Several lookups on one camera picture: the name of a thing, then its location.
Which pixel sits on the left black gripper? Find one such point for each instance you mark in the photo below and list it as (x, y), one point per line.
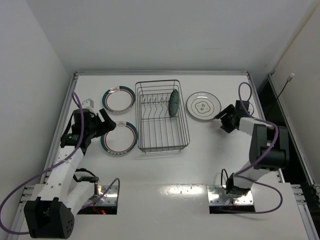
(100, 122)

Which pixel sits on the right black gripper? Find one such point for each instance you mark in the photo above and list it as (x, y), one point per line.
(229, 119)

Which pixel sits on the green red rimmed plate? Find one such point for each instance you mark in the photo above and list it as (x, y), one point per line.
(120, 141)
(118, 100)

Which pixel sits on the white grey rimmed plate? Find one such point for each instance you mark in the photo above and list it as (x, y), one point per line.
(203, 106)

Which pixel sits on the small teal patterned plate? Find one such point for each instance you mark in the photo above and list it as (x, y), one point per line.
(174, 103)

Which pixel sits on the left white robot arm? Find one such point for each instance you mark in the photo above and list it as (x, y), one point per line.
(51, 215)

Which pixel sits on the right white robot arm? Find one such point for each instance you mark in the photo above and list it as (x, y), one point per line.
(268, 151)

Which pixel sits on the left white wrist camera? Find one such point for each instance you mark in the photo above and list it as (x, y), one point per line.
(88, 103)

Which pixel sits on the metal wire dish rack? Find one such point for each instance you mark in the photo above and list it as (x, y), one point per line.
(157, 131)

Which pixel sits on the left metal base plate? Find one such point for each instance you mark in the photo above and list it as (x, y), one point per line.
(109, 198)

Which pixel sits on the metal base plate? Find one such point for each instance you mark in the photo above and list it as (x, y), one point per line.
(109, 198)
(217, 197)

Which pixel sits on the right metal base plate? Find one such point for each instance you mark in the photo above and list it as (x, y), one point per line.
(217, 197)

